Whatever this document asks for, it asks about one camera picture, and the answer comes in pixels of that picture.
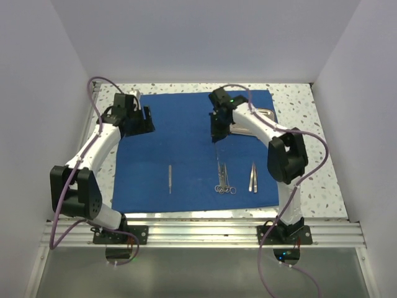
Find steel forceps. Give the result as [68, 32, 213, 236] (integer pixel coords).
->
[220, 163, 236, 195]

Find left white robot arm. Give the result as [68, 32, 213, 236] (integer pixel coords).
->
[50, 90, 154, 244]

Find aluminium mounting rail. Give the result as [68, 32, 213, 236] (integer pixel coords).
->
[40, 217, 367, 249]

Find steel surgical scissors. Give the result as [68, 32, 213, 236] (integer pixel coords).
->
[214, 162, 226, 194]

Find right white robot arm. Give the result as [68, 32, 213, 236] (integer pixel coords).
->
[208, 87, 308, 244]

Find steel scalpel handle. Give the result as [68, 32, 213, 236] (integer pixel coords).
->
[213, 143, 220, 163]
[168, 165, 172, 194]

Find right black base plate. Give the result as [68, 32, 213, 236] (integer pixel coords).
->
[263, 225, 313, 245]

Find steel tweezers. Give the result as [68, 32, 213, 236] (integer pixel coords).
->
[248, 163, 255, 192]
[252, 163, 257, 193]

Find blue surgical cloth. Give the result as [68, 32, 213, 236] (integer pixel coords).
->
[112, 93, 279, 214]

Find steel instrument tray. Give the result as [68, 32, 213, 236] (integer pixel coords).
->
[230, 108, 276, 137]

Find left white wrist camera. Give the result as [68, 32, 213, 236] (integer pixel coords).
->
[130, 90, 141, 99]

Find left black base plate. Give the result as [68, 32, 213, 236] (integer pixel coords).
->
[90, 225, 149, 245]

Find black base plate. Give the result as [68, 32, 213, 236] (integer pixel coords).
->
[90, 225, 149, 245]
[263, 225, 313, 245]

